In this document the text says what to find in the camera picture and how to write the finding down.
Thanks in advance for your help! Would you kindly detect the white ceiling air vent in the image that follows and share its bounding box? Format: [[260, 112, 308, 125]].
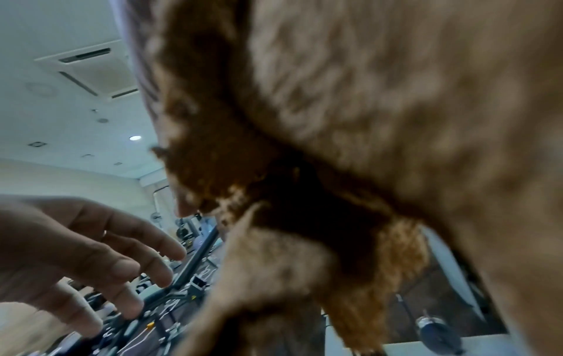
[[34, 38, 141, 101]]

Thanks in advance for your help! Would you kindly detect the round ceiling speaker grille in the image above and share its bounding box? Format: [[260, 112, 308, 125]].
[[26, 80, 59, 96]]

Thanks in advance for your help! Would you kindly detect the brown cleaning cloth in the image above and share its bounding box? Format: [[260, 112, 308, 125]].
[[149, 0, 563, 356]]

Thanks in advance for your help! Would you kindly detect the person's left hand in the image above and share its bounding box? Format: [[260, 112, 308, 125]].
[[0, 196, 188, 340]]

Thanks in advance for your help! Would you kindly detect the black round weight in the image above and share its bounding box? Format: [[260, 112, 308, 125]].
[[415, 314, 465, 355]]

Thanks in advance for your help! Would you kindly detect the person's right hand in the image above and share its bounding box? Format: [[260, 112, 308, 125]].
[[109, 0, 197, 216]]

